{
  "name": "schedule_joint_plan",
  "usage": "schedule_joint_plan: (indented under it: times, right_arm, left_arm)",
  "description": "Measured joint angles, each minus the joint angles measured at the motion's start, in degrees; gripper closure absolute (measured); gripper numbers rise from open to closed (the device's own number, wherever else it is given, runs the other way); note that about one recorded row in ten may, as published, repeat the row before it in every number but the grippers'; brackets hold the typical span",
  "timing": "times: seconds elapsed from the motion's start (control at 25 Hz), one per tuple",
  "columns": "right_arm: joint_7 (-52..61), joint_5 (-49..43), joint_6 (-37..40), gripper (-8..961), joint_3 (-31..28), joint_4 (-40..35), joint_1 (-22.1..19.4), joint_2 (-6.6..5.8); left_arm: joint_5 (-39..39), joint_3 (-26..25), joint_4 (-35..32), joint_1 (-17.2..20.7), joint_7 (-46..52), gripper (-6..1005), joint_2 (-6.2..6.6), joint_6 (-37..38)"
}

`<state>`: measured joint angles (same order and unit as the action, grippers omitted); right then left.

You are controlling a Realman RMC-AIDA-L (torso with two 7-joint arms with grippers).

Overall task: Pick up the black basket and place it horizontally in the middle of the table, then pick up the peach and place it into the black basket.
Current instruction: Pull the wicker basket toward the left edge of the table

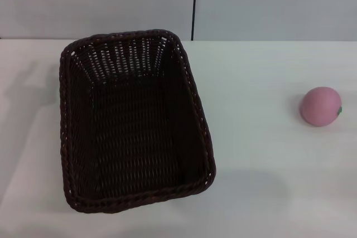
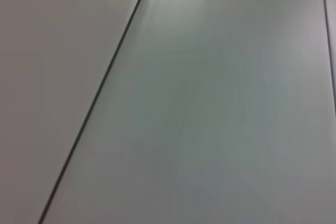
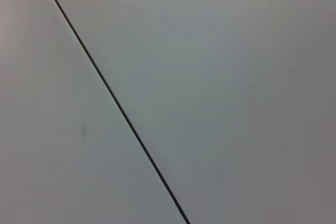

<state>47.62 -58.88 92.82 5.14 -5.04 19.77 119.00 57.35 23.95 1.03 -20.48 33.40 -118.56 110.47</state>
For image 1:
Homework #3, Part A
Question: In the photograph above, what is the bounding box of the black vertical wall strip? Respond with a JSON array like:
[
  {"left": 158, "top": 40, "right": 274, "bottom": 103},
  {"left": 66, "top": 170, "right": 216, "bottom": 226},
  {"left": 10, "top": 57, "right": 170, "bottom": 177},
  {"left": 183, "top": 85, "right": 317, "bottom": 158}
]
[{"left": 191, "top": 0, "right": 199, "bottom": 41}]

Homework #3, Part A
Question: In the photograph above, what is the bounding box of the pink toy peach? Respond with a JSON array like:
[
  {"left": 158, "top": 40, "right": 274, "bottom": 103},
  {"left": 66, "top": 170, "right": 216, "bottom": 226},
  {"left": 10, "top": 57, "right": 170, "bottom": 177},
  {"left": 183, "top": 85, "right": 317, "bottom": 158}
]
[{"left": 299, "top": 86, "right": 344, "bottom": 128}]

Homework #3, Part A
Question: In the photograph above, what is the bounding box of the dark brown woven basket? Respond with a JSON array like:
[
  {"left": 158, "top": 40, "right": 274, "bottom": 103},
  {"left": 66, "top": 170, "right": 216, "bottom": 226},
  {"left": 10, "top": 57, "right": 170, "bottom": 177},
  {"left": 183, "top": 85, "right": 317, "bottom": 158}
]
[{"left": 58, "top": 28, "right": 218, "bottom": 215}]

